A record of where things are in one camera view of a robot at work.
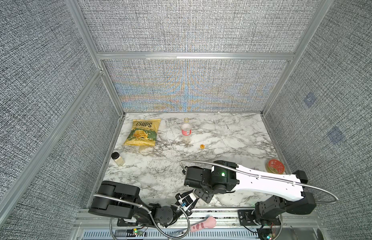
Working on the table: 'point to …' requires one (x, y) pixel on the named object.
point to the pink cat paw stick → (210, 222)
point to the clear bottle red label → (186, 131)
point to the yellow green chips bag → (143, 132)
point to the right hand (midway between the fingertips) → (202, 189)
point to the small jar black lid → (117, 158)
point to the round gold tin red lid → (275, 166)
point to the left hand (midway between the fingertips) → (199, 190)
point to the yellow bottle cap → (202, 146)
